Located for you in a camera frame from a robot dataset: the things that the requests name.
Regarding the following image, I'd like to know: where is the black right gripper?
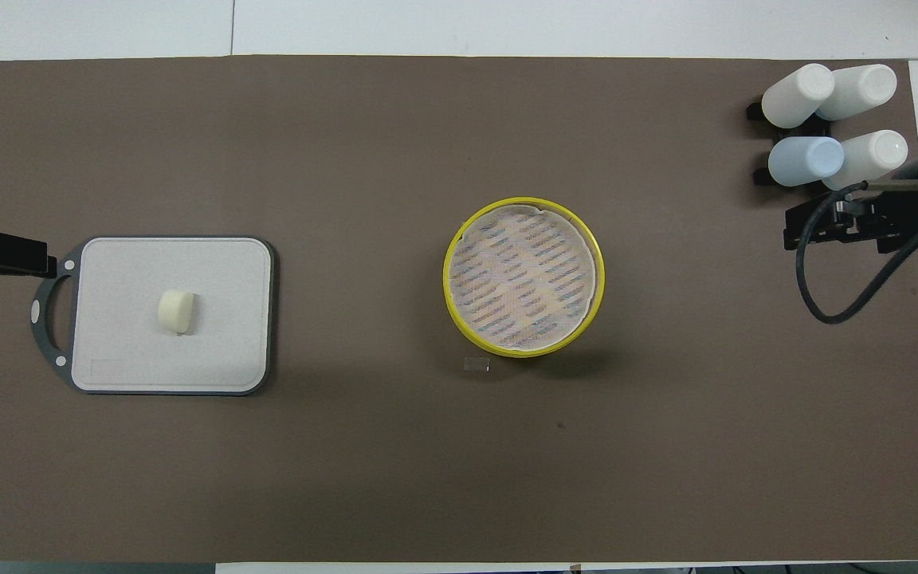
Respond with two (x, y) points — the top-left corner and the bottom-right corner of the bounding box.
(784, 182), (918, 254)

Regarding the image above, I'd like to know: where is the white steamed bun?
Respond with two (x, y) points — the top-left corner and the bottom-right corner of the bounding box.
(157, 289), (196, 336)

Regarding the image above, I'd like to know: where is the yellow rimmed steamer lid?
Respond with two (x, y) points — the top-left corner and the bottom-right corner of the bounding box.
(449, 203), (597, 353)

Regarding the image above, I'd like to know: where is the yellow bamboo steamer basket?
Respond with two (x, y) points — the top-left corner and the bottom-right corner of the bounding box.
(443, 197), (606, 358)

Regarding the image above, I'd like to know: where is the light blue plastic cup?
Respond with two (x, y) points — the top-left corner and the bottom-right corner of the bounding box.
(767, 136), (845, 188)

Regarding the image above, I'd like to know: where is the black cup holder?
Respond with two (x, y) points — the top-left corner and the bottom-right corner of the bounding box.
(747, 97), (834, 136)
(752, 166), (834, 196)

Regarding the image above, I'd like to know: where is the white plastic cup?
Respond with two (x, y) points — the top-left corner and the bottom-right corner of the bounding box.
(822, 130), (909, 192)
(761, 63), (836, 129)
(816, 64), (898, 122)

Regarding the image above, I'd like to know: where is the grey cutting board dark rim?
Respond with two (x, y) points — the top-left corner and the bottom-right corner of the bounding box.
(31, 234), (277, 397)

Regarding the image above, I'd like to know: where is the brown table mat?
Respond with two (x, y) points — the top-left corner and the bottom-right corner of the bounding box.
(0, 54), (918, 564)

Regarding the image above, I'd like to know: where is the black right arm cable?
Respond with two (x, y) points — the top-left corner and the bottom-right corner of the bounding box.
(795, 182), (918, 324)

